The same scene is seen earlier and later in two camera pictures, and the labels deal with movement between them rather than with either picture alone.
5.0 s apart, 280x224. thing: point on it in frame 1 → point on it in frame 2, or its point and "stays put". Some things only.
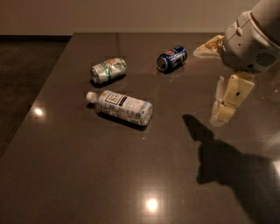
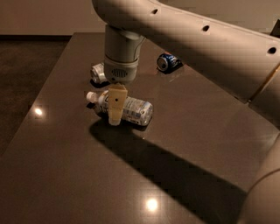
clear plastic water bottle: [122, 107] stays put
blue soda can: [171, 59] stays put
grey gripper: [246, 46] → [120, 71]
